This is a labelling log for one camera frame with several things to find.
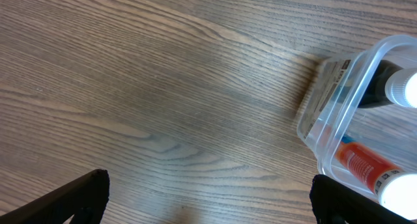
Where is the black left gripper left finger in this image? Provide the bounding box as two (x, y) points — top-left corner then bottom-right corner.
(1, 169), (110, 224)

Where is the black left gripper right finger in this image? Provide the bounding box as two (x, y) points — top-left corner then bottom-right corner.
(309, 175), (412, 224)

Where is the orange bottle white cap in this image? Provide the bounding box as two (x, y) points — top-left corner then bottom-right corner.
(335, 135), (416, 220)

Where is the black bottle white cap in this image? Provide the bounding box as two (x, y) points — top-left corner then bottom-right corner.
(358, 60), (416, 109)

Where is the clear plastic container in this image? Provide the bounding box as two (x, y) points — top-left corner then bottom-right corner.
(297, 35), (416, 200)

